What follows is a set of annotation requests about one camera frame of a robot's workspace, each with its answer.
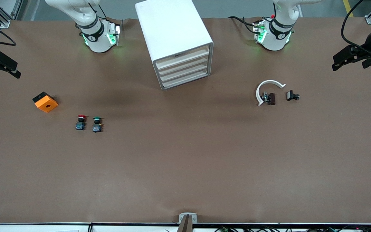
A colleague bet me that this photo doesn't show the green push button switch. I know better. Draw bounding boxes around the green push button switch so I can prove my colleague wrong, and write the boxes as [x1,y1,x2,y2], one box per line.
[92,117,104,133]

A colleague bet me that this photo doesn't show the dark brown small component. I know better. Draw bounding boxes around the dark brown small component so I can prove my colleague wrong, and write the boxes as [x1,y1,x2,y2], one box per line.
[261,92,276,106]

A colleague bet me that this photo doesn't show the white curved plastic piece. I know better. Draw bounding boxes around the white curved plastic piece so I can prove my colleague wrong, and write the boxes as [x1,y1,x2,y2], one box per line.
[256,80,286,107]

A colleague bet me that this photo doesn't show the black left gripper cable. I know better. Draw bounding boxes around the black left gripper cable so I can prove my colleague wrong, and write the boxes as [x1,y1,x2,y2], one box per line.
[340,0,371,56]

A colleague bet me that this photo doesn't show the black arm base cable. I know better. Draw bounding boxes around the black arm base cable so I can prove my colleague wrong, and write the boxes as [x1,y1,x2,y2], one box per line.
[228,15,257,34]

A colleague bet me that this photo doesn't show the grey bracket with brown bar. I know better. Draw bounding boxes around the grey bracket with brown bar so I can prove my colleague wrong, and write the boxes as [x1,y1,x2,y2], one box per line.
[176,213,198,232]

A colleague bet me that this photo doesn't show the black cable bundle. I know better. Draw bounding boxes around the black cable bundle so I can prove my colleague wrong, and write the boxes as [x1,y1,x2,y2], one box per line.
[214,226,371,232]

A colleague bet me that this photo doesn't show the brown table mat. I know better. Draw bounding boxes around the brown table mat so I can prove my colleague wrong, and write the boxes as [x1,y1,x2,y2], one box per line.
[0,16,371,224]

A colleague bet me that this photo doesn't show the red push button switch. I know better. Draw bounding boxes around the red push button switch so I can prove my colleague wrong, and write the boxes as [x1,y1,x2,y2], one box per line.
[75,114,88,131]

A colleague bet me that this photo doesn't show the orange and black button box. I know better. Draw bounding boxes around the orange and black button box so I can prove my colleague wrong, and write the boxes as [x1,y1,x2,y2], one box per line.
[32,92,59,113]

